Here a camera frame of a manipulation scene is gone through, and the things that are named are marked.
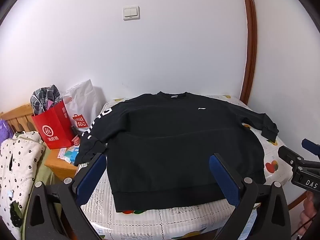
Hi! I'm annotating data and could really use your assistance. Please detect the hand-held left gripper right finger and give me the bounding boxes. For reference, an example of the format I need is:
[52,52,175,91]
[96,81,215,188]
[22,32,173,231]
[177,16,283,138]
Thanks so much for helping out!
[209,152,292,240]

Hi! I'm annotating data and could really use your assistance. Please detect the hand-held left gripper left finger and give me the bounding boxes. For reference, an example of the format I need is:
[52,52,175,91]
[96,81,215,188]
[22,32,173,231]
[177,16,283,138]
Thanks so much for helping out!
[24,152,108,240]

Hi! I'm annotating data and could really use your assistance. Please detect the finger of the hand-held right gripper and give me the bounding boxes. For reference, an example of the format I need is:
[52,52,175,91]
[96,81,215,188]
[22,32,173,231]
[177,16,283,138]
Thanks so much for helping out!
[301,138,320,161]
[278,145,305,167]

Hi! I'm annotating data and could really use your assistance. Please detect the black sweatshirt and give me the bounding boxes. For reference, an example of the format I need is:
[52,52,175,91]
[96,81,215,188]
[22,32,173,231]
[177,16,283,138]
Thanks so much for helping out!
[74,91,279,214]

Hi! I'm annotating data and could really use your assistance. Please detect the person's right hand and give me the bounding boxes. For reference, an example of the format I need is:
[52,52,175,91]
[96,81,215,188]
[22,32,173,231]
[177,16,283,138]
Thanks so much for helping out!
[301,192,320,233]

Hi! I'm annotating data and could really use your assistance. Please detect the blue packets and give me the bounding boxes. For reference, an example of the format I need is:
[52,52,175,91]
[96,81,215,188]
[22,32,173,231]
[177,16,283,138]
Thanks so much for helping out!
[59,146,82,163]

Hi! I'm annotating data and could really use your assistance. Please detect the wooden nightstand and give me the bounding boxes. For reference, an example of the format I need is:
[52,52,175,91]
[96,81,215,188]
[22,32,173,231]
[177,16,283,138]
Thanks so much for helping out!
[44,140,83,181]

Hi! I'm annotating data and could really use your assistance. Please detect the fruit print tablecloth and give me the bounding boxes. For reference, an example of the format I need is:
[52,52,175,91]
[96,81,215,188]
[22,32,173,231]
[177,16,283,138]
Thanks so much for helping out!
[75,94,304,240]

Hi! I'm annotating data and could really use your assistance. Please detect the red paper bag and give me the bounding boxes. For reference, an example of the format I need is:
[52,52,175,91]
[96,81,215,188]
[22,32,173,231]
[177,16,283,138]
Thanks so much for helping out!
[31,99,76,150]

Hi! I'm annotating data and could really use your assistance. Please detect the flower print quilt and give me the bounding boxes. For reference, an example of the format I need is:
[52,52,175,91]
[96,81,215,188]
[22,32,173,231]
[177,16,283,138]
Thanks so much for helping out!
[0,131,47,236]

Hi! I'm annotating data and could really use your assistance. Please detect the white plastic bag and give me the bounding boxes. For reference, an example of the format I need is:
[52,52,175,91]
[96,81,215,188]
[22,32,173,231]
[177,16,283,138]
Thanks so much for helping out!
[62,79,97,137]

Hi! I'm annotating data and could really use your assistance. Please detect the plaid cloth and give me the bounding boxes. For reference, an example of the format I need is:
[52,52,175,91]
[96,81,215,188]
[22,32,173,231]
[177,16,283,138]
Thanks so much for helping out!
[30,84,63,117]

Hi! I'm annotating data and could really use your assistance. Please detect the wooden headboard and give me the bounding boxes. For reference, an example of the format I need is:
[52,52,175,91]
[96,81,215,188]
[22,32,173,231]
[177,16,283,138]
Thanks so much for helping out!
[0,103,34,133]

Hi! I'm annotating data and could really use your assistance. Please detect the purple cloth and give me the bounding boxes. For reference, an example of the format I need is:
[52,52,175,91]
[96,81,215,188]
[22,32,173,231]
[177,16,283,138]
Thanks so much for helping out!
[0,119,14,143]

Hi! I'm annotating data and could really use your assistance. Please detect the wooden door frame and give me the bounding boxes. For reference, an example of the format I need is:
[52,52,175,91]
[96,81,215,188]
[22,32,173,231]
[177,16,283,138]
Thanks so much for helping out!
[239,0,258,105]

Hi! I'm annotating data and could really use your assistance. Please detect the white light switch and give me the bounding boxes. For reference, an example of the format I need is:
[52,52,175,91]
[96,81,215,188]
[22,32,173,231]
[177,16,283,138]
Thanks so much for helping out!
[123,6,140,21]

